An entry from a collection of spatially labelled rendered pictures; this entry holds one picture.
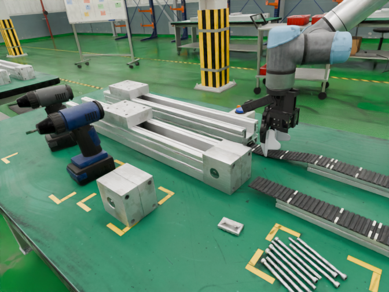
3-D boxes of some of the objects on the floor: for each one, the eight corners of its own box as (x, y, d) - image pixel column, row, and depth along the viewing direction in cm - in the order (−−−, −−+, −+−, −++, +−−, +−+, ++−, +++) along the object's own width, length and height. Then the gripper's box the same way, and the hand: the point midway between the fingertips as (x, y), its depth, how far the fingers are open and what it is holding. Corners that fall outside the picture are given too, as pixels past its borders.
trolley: (328, 87, 380) (342, 8, 332) (326, 100, 338) (341, 11, 289) (257, 83, 424) (260, 12, 375) (246, 93, 382) (249, 15, 333)
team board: (74, 69, 625) (47, -30, 531) (88, 64, 666) (65, -29, 572) (131, 69, 578) (111, -39, 484) (142, 64, 619) (125, -37, 525)
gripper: (287, 96, 66) (280, 167, 76) (306, 84, 74) (297, 150, 84) (256, 91, 72) (254, 159, 82) (277, 80, 79) (272, 143, 89)
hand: (268, 148), depth 84 cm, fingers open, 5 cm apart
